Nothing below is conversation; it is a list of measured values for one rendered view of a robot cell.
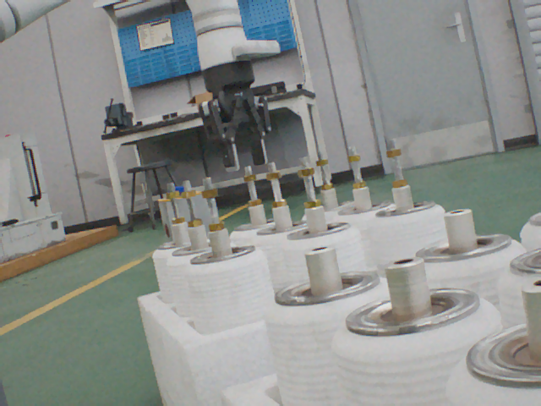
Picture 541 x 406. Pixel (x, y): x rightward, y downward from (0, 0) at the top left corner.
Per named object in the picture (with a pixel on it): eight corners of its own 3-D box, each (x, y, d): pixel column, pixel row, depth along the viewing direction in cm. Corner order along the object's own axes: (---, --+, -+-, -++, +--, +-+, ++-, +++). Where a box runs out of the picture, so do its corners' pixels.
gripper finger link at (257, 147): (260, 139, 106) (265, 163, 107) (263, 139, 107) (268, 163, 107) (248, 142, 108) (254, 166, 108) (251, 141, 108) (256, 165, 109)
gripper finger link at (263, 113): (262, 94, 108) (265, 131, 107) (270, 96, 109) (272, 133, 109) (248, 97, 110) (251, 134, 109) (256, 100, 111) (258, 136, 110)
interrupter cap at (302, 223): (313, 228, 90) (311, 223, 90) (254, 240, 91) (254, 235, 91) (313, 222, 98) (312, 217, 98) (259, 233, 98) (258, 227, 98)
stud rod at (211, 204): (215, 244, 80) (201, 178, 79) (224, 243, 80) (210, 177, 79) (215, 245, 79) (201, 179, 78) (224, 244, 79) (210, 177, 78)
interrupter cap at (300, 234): (312, 231, 88) (311, 225, 88) (363, 225, 83) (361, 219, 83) (274, 244, 83) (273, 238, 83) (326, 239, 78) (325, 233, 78)
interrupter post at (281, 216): (293, 230, 93) (288, 205, 93) (275, 233, 93) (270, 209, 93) (293, 228, 95) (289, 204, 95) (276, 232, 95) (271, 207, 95)
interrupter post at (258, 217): (255, 227, 107) (250, 205, 107) (270, 225, 106) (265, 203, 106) (249, 230, 105) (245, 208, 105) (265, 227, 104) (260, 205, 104)
